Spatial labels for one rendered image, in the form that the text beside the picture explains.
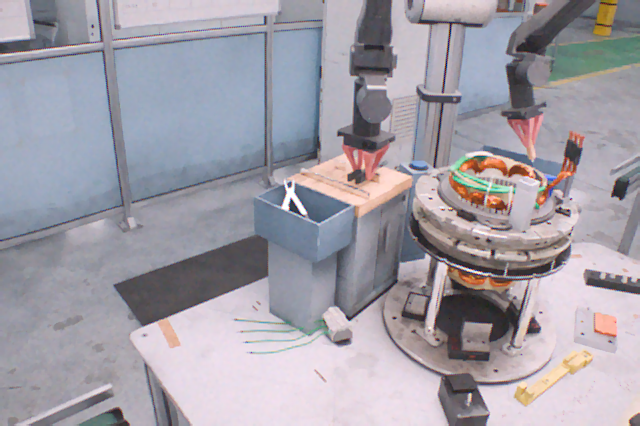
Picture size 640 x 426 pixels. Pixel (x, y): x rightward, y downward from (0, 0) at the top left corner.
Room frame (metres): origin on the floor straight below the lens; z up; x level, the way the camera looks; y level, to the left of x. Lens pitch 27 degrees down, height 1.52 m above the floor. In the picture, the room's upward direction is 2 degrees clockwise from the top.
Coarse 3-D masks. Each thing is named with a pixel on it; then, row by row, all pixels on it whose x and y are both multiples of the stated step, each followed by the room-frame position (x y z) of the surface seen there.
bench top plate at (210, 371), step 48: (240, 288) 1.01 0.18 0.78; (576, 288) 1.05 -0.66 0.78; (144, 336) 0.82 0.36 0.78; (192, 336) 0.83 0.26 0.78; (240, 336) 0.84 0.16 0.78; (288, 336) 0.84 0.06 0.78; (384, 336) 0.85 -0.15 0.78; (624, 336) 0.86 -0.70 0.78; (192, 384) 0.69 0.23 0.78; (240, 384) 0.70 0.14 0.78; (288, 384) 0.71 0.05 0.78; (336, 384) 0.71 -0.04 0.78; (384, 384) 0.71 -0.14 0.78; (432, 384) 0.72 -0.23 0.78; (480, 384) 0.72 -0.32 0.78; (528, 384) 0.72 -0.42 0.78; (576, 384) 0.72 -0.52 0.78; (624, 384) 0.72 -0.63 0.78
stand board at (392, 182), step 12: (312, 168) 1.07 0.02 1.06; (324, 168) 1.08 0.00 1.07; (336, 168) 1.08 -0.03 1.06; (348, 168) 1.08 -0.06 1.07; (384, 168) 1.09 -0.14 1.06; (288, 180) 1.01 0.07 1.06; (300, 180) 1.01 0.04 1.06; (312, 180) 1.01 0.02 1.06; (336, 180) 1.02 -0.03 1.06; (384, 180) 1.03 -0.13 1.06; (396, 180) 1.03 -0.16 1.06; (408, 180) 1.04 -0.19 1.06; (324, 192) 0.95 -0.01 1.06; (336, 192) 0.96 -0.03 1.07; (348, 192) 0.96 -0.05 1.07; (372, 192) 0.96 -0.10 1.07; (384, 192) 0.97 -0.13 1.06; (396, 192) 1.00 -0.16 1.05; (360, 204) 0.91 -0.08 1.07; (372, 204) 0.93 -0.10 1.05; (360, 216) 0.90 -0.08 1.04
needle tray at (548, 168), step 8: (496, 152) 1.27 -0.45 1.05; (504, 152) 1.26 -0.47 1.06; (512, 152) 1.25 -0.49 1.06; (520, 160) 1.23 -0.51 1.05; (528, 160) 1.22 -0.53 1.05; (536, 160) 1.21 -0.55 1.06; (544, 160) 1.20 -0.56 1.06; (536, 168) 1.21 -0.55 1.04; (544, 168) 1.20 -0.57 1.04; (552, 168) 1.19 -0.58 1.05; (560, 168) 1.18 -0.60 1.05; (552, 176) 1.10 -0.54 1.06; (560, 184) 1.09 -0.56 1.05
